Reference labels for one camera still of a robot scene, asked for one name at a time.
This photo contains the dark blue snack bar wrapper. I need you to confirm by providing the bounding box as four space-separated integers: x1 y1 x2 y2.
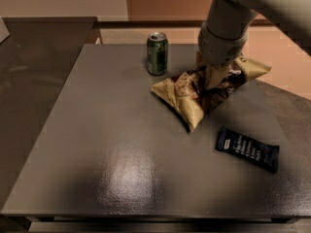
216 127 280 174

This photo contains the brown chip bag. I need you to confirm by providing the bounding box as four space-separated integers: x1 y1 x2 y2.
152 56 271 132

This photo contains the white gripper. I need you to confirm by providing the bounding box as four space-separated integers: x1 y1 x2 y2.
196 22 248 90

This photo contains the green soda can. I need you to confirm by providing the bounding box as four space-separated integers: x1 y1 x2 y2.
147 32 168 76

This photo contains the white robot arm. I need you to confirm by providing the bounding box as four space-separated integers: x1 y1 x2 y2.
198 0 311 89

